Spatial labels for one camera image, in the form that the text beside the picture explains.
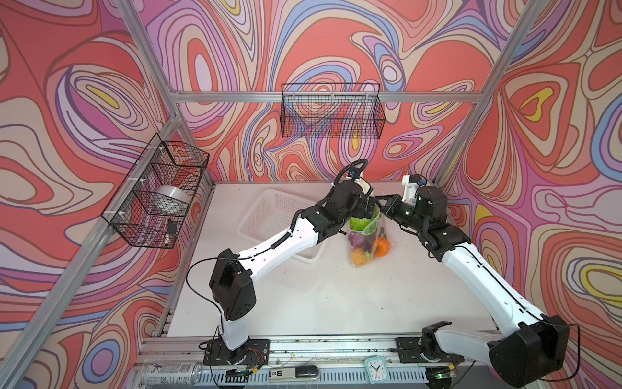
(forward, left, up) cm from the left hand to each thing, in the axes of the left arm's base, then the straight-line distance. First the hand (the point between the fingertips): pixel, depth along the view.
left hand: (365, 194), depth 76 cm
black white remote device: (-45, +21, -24) cm, 55 cm away
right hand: (-3, -3, -1) cm, 4 cm away
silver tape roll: (-1, +59, +2) cm, 59 cm away
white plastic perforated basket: (+13, +37, -26) cm, 47 cm away
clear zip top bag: (-1, -6, -26) cm, 26 cm away
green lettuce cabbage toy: (-9, -1, -6) cm, 10 cm away
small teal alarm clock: (-44, -2, -27) cm, 52 cm away
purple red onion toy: (-4, 0, -21) cm, 22 cm away
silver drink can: (-45, +57, -24) cm, 77 cm away
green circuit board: (-45, +40, -32) cm, 68 cm away
